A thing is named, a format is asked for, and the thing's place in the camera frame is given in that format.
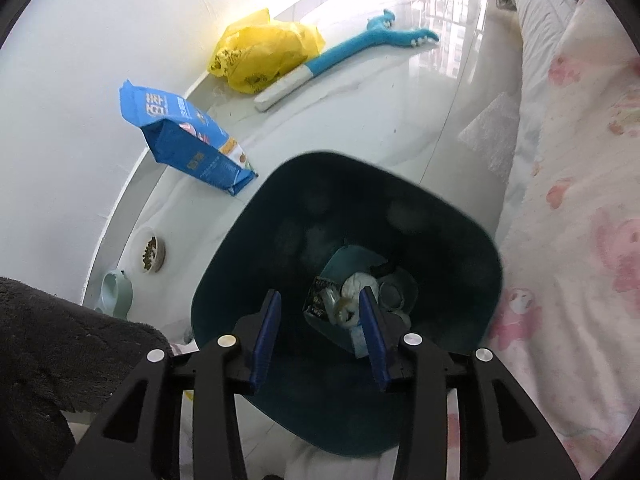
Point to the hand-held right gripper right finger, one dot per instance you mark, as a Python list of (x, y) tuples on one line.
[(372, 340)]

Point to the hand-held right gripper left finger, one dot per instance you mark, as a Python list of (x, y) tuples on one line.
[(267, 340)]

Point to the dark teal trash bin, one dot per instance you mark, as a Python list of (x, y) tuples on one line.
[(325, 200)]

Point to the clear plastic wrapper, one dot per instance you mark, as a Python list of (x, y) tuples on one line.
[(341, 312)]

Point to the round grey lid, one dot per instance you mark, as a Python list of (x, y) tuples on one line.
[(391, 296)]

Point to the black snack wrapper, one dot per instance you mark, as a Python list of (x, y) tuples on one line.
[(317, 305)]

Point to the pet bowl with kibble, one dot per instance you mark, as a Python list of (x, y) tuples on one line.
[(150, 255)]

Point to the pale green pet bowl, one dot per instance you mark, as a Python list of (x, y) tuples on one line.
[(114, 292)]

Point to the dark grey fleece clothing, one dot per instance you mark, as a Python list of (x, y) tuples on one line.
[(65, 350)]

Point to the blue pet food bag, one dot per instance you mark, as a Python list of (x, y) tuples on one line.
[(185, 145)]

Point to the pink printed white blanket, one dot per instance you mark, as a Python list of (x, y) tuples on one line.
[(575, 240)]

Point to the yellow plastic bag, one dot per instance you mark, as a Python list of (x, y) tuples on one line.
[(265, 50)]

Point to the blue and white toy stick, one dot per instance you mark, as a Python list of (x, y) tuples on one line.
[(345, 50)]

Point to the white quilt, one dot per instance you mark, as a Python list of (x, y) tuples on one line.
[(535, 15)]

